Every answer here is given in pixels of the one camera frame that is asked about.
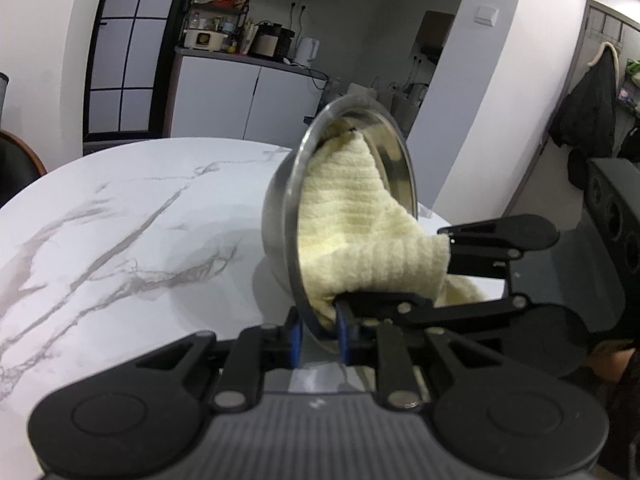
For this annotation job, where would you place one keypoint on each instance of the dark chair with wooden rim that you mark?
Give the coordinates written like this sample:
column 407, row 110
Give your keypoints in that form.
column 17, row 165

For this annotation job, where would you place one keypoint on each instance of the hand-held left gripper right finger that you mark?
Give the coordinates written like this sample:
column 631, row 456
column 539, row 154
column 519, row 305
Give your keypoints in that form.
column 342, row 337

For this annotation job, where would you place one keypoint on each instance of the black kitchen appliance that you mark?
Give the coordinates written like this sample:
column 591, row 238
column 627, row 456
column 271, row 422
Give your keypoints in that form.
column 270, row 40

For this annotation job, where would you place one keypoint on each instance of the wall socket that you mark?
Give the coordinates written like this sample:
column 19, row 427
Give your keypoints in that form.
column 296, row 8

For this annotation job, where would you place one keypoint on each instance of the stainless steel bowl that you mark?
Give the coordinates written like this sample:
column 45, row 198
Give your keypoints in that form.
column 280, row 230

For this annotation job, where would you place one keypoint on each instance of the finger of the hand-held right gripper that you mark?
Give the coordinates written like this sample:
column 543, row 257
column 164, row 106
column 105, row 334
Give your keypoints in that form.
column 500, row 232
column 380, row 302

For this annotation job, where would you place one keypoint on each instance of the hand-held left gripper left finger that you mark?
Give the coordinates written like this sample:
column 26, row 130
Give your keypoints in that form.
column 295, row 337

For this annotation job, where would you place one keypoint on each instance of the white electric kettle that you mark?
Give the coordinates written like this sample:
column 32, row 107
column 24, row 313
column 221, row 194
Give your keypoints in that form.
column 307, row 51

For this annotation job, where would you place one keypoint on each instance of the black kitchen shelf rack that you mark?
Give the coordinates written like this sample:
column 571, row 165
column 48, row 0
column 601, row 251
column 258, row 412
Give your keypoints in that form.
column 220, row 0

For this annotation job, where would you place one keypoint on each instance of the white lower kitchen cabinet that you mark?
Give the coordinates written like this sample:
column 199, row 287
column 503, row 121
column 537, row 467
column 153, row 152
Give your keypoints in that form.
column 215, row 100

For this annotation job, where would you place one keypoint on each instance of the white wall switch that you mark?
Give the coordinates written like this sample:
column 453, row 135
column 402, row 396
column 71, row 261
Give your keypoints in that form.
column 486, row 15

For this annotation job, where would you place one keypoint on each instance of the white rice cooker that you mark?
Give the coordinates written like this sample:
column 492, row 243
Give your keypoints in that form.
column 202, row 39

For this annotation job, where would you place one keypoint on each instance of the black hanging coat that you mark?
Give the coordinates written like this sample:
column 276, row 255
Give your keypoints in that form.
column 587, row 110

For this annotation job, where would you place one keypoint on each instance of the person's right hand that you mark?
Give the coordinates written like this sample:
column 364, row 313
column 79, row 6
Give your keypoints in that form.
column 614, row 364

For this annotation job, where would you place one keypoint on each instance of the black framed glass door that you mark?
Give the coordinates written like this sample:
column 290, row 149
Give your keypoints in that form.
column 135, row 55

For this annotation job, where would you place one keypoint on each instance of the pale yellow towel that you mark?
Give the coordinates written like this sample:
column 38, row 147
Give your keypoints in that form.
column 350, row 210

